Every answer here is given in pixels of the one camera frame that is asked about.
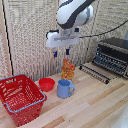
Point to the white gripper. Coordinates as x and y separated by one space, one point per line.
61 38

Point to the orange mac and cheese carton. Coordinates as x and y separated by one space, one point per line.
68 69

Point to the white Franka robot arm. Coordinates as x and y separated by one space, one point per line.
74 12

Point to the red plastic bowl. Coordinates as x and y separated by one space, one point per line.
46 84

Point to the blue plastic mug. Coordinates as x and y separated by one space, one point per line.
64 88

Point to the black toaster oven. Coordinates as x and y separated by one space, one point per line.
112 56

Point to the red plastic shopping basket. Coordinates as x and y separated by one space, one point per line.
20 97

